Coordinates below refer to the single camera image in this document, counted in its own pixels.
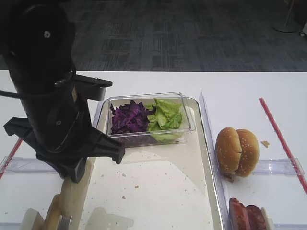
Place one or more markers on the rear dark meat patty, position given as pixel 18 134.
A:
pixel 256 218

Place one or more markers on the right red rail strip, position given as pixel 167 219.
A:
pixel 284 145

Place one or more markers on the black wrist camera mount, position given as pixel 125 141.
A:
pixel 91 88

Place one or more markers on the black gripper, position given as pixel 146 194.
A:
pixel 58 123

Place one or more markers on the green lettuce leaves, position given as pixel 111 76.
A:
pixel 167 116

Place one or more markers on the left red rail strip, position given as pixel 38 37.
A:
pixel 12 153

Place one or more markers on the left sesame top bun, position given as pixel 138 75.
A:
pixel 228 150

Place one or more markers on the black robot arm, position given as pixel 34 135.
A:
pixel 36 39

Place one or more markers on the front red meat patty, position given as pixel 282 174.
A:
pixel 238 215

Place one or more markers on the pale bottom bun slice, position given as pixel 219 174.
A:
pixel 70 201

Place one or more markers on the right clear divider rail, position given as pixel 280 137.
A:
pixel 222 205

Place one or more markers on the bread crumb piece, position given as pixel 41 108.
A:
pixel 265 143

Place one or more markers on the clear top bun track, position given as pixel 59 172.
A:
pixel 287 167

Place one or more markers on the white patty pusher block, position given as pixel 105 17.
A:
pixel 268 221

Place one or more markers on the clear patty pusher track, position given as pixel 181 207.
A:
pixel 289 226

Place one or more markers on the right sesame top bun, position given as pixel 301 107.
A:
pixel 250 152

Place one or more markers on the clear tomato pusher track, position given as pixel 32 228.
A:
pixel 24 165

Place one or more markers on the sesame bun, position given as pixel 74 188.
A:
pixel 228 150
pixel 250 152

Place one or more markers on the red rail strip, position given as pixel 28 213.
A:
pixel 284 145
pixel 12 153

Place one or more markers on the shredded purple cabbage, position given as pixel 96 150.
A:
pixel 129 118

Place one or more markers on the clear plastic salad container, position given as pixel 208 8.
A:
pixel 144 138

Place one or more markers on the white stand base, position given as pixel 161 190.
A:
pixel 287 25

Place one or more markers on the silver metal tray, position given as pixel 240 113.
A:
pixel 161 187

